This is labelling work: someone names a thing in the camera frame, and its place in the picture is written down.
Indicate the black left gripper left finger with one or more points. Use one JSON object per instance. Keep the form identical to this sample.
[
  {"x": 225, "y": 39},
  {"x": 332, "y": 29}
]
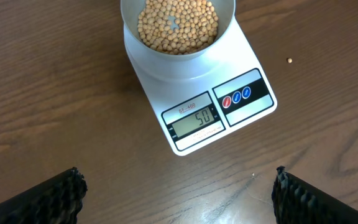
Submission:
[{"x": 57, "y": 200}]

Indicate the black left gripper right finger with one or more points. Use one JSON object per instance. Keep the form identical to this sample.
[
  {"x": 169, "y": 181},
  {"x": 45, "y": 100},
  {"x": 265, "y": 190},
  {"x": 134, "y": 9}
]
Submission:
[{"x": 296, "y": 201}]

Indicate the white digital kitchen scale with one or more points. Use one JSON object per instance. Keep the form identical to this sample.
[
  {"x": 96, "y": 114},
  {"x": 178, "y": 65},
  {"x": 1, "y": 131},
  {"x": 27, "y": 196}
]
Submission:
[{"x": 197, "y": 105}]

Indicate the grey plastic bowl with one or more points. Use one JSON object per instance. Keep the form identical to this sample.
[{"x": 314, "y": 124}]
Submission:
[{"x": 229, "y": 40}]

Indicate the soybeans in bowl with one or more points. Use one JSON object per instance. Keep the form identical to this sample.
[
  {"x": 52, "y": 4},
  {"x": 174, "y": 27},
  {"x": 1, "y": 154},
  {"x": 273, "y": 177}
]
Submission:
[{"x": 178, "y": 27}]

